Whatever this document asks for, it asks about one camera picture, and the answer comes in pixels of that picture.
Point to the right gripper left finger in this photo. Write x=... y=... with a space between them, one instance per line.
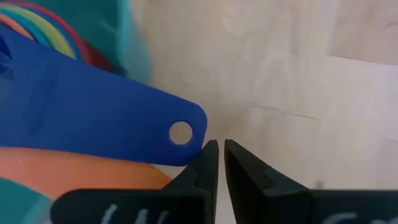
x=155 y=207

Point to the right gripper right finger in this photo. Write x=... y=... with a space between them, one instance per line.
x=280 y=202

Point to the navy blue measuring cup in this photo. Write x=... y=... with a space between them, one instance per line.
x=93 y=118

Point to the red measuring cup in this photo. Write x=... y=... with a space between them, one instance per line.
x=96 y=57

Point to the teal plastic basket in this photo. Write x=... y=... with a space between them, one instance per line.
x=102 y=25

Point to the yellow measuring cup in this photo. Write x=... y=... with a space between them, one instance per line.
x=59 y=40

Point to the light blue measuring cup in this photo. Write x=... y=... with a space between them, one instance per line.
x=34 y=31

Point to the green measuring cup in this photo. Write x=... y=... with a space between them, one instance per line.
x=40 y=23

